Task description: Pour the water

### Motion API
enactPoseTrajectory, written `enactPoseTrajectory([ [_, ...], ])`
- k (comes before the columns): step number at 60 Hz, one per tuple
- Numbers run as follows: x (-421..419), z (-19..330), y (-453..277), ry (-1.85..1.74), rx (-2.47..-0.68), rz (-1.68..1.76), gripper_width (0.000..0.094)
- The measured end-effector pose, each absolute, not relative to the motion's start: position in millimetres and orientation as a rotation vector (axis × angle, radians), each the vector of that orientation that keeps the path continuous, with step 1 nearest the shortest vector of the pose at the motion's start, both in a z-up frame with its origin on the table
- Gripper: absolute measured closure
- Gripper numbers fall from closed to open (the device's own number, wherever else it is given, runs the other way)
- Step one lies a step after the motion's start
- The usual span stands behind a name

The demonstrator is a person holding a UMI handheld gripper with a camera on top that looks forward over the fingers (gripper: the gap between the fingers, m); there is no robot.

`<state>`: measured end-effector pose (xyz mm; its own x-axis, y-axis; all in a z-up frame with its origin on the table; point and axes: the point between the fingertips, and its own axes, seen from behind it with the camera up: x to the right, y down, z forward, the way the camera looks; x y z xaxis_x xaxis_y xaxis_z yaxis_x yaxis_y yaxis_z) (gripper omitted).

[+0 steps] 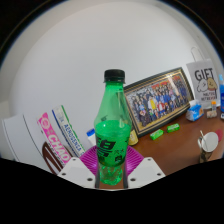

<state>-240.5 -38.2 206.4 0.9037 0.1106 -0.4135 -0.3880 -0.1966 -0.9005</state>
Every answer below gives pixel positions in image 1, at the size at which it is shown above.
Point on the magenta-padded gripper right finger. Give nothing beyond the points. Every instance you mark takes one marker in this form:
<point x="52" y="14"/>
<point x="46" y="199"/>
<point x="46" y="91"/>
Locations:
<point x="148" y="170"/>

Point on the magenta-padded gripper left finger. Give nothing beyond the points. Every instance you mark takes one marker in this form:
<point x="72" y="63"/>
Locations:
<point x="75" y="170"/>

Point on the green plastic drink bottle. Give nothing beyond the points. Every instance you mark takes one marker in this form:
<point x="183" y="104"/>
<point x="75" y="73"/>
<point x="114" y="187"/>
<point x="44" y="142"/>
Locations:
<point x="111" y="133"/>

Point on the brown wooden chair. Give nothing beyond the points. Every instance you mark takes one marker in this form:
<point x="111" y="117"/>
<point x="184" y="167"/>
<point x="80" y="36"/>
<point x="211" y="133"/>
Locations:
<point x="50" y="156"/>

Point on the dark bottle with yellow label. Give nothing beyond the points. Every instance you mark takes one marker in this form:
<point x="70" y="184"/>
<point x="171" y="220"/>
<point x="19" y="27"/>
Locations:
<point x="133" y="139"/>

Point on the pink and white box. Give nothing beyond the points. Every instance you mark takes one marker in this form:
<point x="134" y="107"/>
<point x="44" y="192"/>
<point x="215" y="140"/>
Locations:
<point x="55" y="141"/>

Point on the white lotion bottle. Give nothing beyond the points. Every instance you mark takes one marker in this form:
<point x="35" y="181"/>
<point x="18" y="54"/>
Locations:
<point x="91" y="136"/>

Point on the green and white box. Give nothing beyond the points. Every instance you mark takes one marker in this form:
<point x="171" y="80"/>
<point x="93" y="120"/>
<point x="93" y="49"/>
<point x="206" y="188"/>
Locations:
<point x="68" y="130"/>

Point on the white spoon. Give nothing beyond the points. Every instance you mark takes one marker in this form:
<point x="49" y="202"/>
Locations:
<point x="203" y="140"/>

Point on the white paper cup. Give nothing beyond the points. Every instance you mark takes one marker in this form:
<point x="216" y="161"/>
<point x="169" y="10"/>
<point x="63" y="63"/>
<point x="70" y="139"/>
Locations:
<point x="210" y="143"/>

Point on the framed group picture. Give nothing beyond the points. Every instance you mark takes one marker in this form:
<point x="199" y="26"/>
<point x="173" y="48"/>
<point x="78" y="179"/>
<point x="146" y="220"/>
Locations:
<point x="158" y="100"/>

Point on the blue tissue pack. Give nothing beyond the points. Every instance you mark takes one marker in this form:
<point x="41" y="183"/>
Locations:
<point x="195" y="112"/>

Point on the flat round red coaster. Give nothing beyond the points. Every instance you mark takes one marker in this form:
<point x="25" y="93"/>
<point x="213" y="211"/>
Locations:
<point x="220" y="135"/>

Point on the small patterned snack bag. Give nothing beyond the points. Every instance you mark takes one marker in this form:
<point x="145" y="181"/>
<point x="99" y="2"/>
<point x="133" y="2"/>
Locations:
<point x="212" y="114"/>

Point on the colourful puzzle cube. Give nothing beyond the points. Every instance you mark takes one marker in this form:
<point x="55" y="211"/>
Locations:
<point x="214" y="104"/>

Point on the white paper gift bag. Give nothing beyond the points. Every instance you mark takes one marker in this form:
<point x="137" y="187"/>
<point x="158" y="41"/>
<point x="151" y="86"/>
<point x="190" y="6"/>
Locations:
<point x="203" y="83"/>

